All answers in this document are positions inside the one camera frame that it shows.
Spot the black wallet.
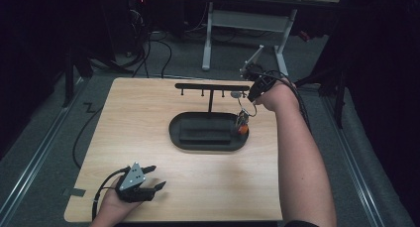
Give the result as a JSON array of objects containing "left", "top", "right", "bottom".
[{"left": 178, "top": 118, "right": 234, "bottom": 146}]

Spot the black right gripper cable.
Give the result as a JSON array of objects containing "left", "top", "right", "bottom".
[{"left": 255, "top": 69, "right": 313, "bottom": 133}]

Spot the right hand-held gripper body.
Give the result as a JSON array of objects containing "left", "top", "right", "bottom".
[{"left": 240, "top": 44, "right": 269, "bottom": 86}]

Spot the person's black sleeve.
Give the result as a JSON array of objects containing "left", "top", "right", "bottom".
[{"left": 284, "top": 219, "right": 320, "bottom": 227}]

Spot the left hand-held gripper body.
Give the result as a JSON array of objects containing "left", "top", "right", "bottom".
[{"left": 114, "top": 162, "right": 157, "bottom": 203}]

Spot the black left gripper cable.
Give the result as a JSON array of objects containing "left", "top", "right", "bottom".
[{"left": 91, "top": 167, "right": 132, "bottom": 222}]

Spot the bundle of black floor cables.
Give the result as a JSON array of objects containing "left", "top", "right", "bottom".
[{"left": 127, "top": 8, "right": 173, "bottom": 79}]

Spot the grey tape strip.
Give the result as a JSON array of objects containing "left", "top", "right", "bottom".
[{"left": 61, "top": 187, "right": 87, "bottom": 198}]

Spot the person's left hand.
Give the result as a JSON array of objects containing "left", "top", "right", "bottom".
[{"left": 95, "top": 178, "right": 147, "bottom": 227}]

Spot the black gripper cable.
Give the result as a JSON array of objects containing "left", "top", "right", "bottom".
[
  {"left": 255, "top": 69, "right": 313, "bottom": 133},
  {"left": 91, "top": 167, "right": 132, "bottom": 222}
]

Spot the black metal stand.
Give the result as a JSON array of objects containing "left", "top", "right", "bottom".
[
  {"left": 290, "top": 62, "right": 349, "bottom": 130},
  {"left": 61, "top": 45, "right": 134, "bottom": 108}
]

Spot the black key holder stand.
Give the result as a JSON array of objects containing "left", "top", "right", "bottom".
[{"left": 168, "top": 82, "right": 251, "bottom": 153}]

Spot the black floor cable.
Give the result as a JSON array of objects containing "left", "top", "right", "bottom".
[{"left": 71, "top": 101, "right": 104, "bottom": 170}]

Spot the metal floor rail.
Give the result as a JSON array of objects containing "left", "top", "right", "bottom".
[
  {"left": 321, "top": 95, "right": 386, "bottom": 227},
  {"left": 0, "top": 77, "right": 91, "bottom": 222}
]

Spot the person's right hand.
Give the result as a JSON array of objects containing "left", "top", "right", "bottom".
[{"left": 254, "top": 80, "right": 300, "bottom": 114}]

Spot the white-framed desk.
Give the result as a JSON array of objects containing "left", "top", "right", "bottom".
[{"left": 201, "top": 0, "right": 341, "bottom": 80}]

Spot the key ring with coloured tags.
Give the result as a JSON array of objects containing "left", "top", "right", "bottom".
[{"left": 234, "top": 91, "right": 259, "bottom": 136}]

